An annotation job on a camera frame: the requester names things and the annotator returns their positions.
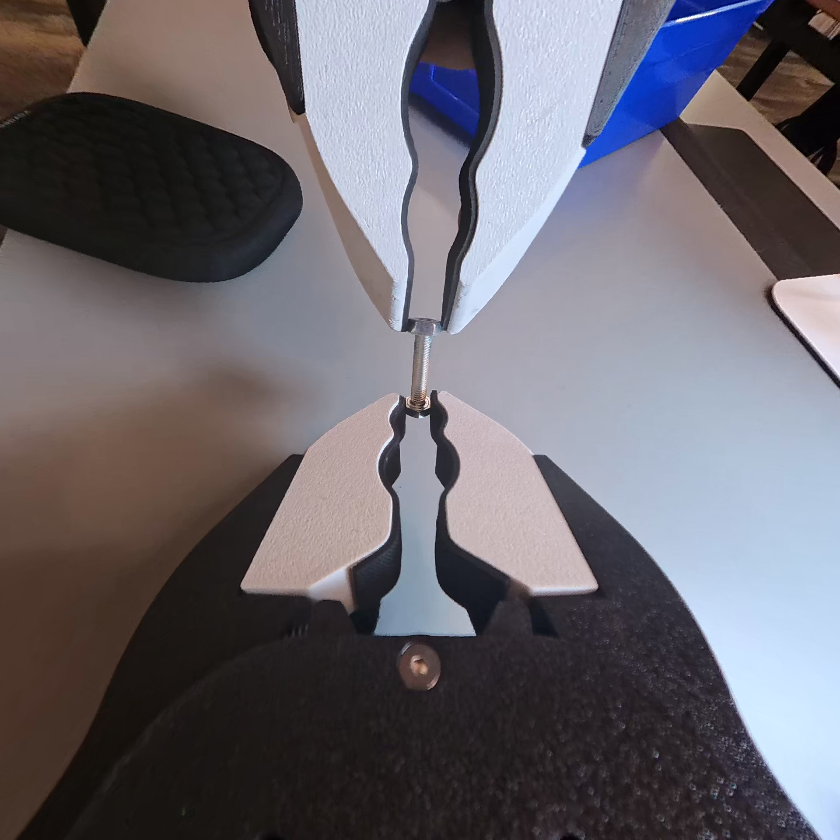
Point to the thin steel screw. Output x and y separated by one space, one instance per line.
418 368

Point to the white document stand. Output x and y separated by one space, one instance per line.
814 322

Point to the black wrist rest pad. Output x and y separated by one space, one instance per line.
145 184

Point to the blue plastic bin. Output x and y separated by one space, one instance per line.
683 66

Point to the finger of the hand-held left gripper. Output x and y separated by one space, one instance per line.
355 118
551 118

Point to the small steel hex nut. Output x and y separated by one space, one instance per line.
424 326

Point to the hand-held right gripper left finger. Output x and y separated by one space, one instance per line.
322 519

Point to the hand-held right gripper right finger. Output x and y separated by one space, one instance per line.
519 519

